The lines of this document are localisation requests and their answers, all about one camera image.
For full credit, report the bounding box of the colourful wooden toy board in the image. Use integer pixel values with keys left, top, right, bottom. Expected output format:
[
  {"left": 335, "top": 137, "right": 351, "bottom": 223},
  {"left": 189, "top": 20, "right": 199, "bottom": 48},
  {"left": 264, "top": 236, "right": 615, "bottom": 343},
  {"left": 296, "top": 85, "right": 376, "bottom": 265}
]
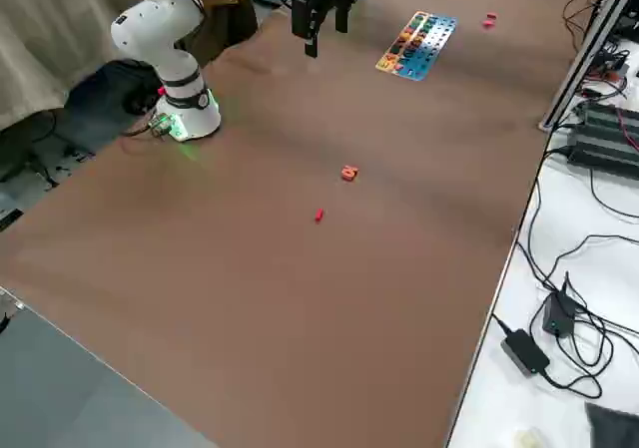
[{"left": 374, "top": 10, "right": 458, "bottom": 83}]

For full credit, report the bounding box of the beige curtain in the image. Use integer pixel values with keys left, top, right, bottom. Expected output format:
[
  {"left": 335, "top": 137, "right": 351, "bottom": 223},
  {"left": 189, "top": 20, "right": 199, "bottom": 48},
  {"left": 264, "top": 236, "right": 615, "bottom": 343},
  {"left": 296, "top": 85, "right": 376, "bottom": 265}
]
[{"left": 0, "top": 0, "right": 151, "bottom": 130}]

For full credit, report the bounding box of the black finned power supply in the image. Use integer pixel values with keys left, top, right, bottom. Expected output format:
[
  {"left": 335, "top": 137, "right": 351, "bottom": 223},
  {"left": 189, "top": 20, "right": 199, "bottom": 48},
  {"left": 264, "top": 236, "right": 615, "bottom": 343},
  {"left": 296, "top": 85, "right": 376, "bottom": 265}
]
[
  {"left": 578, "top": 99, "right": 639, "bottom": 145},
  {"left": 567, "top": 121, "right": 639, "bottom": 181}
]

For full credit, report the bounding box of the small black box green light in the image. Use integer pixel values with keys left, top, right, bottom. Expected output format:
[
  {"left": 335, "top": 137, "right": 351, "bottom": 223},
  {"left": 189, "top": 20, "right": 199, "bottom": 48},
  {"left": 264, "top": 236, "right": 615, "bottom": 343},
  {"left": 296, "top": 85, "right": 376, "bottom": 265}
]
[{"left": 542, "top": 290, "right": 576, "bottom": 338}]

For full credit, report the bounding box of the black power adapter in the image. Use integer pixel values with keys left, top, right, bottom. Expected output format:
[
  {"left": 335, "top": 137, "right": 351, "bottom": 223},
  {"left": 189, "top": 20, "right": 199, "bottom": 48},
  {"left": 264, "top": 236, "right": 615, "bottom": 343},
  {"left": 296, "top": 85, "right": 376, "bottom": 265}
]
[{"left": 500, "top": 328, "right": 551, "bottom": 378}]

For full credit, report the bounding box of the small white object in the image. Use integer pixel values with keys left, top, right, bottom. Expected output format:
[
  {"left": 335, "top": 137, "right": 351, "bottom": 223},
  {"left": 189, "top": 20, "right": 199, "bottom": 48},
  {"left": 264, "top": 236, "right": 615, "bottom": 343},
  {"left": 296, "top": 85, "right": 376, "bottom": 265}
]
[{"left": 515, "top": 427, "right": 549, "bottom": 448}]

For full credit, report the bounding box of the dark grey cloth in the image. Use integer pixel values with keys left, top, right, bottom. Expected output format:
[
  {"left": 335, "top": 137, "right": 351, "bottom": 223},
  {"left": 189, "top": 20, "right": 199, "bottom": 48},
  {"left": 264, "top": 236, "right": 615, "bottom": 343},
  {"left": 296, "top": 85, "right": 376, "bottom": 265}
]
[{"left": 583, "top": 401, "right": 639, "bottom": 448}]

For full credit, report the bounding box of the aluminium frame post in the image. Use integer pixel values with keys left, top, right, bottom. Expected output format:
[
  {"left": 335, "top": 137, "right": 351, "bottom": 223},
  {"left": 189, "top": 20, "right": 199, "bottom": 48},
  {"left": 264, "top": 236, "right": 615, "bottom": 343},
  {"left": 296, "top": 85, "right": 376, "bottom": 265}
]
[{"left": 537, "top": 0, "right": 639, "bottom": 133}]

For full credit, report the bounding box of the black cable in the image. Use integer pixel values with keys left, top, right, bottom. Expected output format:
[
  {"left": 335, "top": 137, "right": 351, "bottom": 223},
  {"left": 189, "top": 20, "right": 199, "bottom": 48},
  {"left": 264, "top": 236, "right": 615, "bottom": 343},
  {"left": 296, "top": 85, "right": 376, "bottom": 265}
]
[
  {"left": 546, "top": 312, "right": 615, "bottom": 400},
  {"left": 516, "top": 146, "right": 573, "bottom": 294}
]

